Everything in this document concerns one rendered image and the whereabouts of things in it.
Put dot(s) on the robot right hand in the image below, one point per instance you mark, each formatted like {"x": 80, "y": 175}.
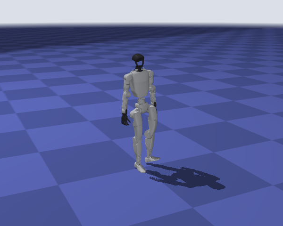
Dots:
{"x": 124, "y": 118}

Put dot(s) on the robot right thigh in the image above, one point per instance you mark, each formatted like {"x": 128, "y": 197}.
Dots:
{"x": 137, "y": 123}

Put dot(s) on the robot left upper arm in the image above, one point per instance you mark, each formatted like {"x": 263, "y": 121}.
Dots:
{"x": 151, "y": 86}

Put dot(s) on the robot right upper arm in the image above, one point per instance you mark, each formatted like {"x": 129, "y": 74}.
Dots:
{"x": 127, "y": 78}

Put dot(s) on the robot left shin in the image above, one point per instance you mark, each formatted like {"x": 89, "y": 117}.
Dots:
{"x": 149, "y": 142}

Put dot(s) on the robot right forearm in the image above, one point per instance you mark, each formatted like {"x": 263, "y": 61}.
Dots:
{"x": 124, "y": 103}

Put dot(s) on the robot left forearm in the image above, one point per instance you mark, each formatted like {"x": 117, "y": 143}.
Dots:
{"x": 152, "y": 97}

